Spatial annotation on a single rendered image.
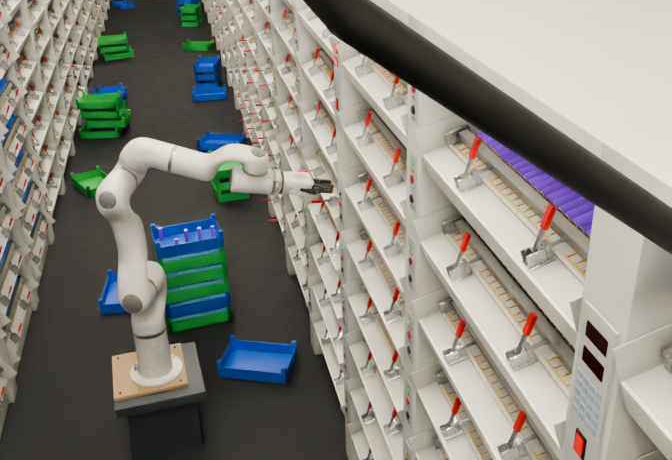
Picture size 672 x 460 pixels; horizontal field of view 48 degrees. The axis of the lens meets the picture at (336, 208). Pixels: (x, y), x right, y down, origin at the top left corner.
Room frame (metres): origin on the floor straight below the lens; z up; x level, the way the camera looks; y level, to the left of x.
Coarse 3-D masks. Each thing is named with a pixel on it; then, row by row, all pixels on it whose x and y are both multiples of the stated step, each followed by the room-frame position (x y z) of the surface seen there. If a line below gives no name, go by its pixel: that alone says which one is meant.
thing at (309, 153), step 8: (304, 152) 2.72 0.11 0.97; (312, 152) 2.73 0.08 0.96; (312, 160) 2.71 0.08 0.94; (312, 168) 2.64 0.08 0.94; (312, 176) 2.61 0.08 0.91; (320, 176) 2.55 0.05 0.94; (328, 208) 2.30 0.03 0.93; (336, 208) 2.28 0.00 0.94; (336, 216) 2.23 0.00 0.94; (336, 224) 2.18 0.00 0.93
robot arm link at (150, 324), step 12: (156, 264) 2.35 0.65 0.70; (156, 276) 2.29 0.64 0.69; (156, 300) 2.30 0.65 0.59; (144, 312) 2.26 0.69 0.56; (156, 312) 2.27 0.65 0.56; (132, 324) 2.24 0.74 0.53; (144, 324) 2.22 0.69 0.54; (156, 324) 2.23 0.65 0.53; (144, 336) 2.21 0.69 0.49; (156, 336) 2.22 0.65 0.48
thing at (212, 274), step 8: (224, 264) 3.02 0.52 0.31; (200, 272) 2.98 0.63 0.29; (208, 272) 2.99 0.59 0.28; (216, 272) 3.00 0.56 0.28; (224, 272) 3.02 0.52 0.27; (168, 280) 2.94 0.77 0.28; (176, 280) 2.95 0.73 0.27; (184, 280) 2.96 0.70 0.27; (192, 280) 2.97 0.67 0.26; (200, 280) 2.98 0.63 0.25; (208, 280) 2.99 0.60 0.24; (168, 288) 2.93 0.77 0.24
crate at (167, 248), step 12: (156, 228) 3.12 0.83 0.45; (168, 228) 3.14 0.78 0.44; (180, 228) 3.15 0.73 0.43; (192, 228) 3.17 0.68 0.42; (204, 228) 3.19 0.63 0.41; (216, 228) 3.18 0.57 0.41; (156, 240) 3.09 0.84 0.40; (168, 240) 3.09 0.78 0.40; (180, 240) 3.09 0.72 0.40; (192, 240) 3.08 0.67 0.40; (204, 240) 2.99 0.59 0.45; (216, 240) 3.01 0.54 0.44; (156, 252) 2.97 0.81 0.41; (168, 252) 2.94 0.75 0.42; (180, 252) 2.96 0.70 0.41; (192, 252) 2.97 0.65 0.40
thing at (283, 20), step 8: (288, 8) 3.42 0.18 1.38; (272, 16) 3.41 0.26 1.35; (280, 16) 3.42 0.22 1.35; (288, 16) 3.41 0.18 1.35; (280, 24) 3.37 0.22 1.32; (288, 24) 3.29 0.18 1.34; (280, 32) 3.24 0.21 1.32; (288, 32) 3.20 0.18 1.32; (288, 40) 3.00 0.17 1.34; (288, 48) 3.02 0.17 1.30
